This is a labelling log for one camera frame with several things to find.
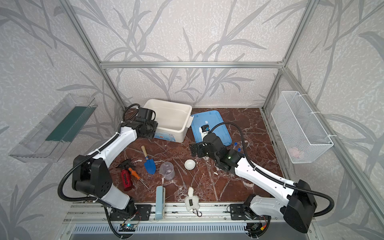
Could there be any light blue standing block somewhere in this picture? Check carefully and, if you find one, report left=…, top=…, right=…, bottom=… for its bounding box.
left=155, top=186, right=166, bottom=221

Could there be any pink object in basket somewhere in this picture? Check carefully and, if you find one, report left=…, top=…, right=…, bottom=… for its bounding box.
left=289, top=147, right=303, bottom=159

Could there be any clear plastic measuring beaker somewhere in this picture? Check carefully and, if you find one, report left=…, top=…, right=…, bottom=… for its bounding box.
left=159, top=162, right=175, bottom=180

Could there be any aluminium front rail frame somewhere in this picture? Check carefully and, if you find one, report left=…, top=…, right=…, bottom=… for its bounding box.
left=61, top=201, right=316, bottom=224

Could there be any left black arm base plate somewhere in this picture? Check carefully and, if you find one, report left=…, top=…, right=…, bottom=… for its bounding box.
left=109, top=204, right=152, bottom=221

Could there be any glass stirring rod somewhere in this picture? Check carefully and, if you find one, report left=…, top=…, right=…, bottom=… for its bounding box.
left=174, top=160, right=188, bottom=176

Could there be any white plastic squeeze bottle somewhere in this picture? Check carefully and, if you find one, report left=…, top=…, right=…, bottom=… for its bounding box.
left=184, top=187, right=200, bottom=212

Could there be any small white ceramic bowl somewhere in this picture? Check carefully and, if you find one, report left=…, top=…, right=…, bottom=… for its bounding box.
left=184, top=160, right=196, bottom=170

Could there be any orange handled screwdriver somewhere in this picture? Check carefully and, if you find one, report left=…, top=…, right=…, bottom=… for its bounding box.
left=129, top=167, right=150, bottom=190

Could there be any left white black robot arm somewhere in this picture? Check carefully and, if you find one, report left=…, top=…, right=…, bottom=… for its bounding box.
left=57, top=104, right=158, bottom=210

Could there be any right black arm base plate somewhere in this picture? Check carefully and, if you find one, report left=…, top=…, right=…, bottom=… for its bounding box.
left=229, top=204, right=257, bottom=221

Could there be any clear acrylic wall shelf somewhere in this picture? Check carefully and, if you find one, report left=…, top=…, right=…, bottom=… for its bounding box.
left=10, top=94, right=98, bottom=163

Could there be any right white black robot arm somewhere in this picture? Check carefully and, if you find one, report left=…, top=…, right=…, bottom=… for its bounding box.
left=190, top=133, right=335, bottom=233

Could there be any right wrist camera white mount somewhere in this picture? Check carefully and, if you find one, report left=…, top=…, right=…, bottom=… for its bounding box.
left=199, top=125, right=210, bottom=140

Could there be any white plastic storage bin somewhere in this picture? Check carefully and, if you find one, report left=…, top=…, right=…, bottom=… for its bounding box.
left=144, top=99, right=194, bottom=143

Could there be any blue garden trowel wooden handle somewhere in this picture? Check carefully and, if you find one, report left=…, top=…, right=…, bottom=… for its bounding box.
left=141, top=146, right=156, bottom=175

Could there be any green circuit board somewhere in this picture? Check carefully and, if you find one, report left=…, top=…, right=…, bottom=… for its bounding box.
left=119, top=224, right=137, bottom=232

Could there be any white wire mesh basket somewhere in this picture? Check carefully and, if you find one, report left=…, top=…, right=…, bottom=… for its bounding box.
left=271, top=91, right=334, bottom=164

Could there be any blue plastic bin lid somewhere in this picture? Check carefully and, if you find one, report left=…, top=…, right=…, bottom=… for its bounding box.
left=190, top=109, right=233, bottom=148

